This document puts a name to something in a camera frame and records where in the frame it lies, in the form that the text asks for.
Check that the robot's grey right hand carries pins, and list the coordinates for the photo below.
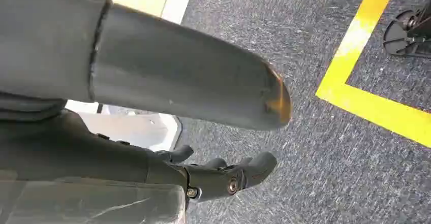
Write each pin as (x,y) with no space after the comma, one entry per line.
(141,64)

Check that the white furniture panel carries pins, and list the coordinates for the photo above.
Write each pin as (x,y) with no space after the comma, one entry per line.
(134,128)

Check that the robot's black foot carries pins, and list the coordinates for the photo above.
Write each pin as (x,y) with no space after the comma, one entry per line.
(399,34)

